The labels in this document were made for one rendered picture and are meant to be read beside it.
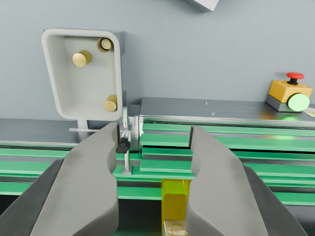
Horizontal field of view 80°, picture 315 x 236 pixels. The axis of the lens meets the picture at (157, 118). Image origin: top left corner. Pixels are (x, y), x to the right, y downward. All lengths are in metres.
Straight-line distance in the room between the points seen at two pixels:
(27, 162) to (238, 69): 0.61
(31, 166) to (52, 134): 0.11
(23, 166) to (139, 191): 0.28
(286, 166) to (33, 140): 0.65
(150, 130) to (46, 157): 0.28
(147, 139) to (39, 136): 0.33
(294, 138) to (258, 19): 0.31
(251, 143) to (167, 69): 0.29
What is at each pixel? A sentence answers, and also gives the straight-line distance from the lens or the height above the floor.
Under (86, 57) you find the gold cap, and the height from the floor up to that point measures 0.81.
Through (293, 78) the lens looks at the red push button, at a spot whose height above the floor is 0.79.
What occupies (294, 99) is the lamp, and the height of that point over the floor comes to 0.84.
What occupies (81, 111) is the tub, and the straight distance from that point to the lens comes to 0.57.
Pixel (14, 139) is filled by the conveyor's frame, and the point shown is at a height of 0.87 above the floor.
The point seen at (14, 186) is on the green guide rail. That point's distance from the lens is 0.64.
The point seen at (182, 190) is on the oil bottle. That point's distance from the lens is 0.45.
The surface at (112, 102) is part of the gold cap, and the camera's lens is 0.54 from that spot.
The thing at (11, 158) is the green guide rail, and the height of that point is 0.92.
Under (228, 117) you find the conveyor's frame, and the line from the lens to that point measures 0.51.
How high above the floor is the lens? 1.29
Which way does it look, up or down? 62 degrees down
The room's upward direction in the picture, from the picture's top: 179 degrees counter-clockwise
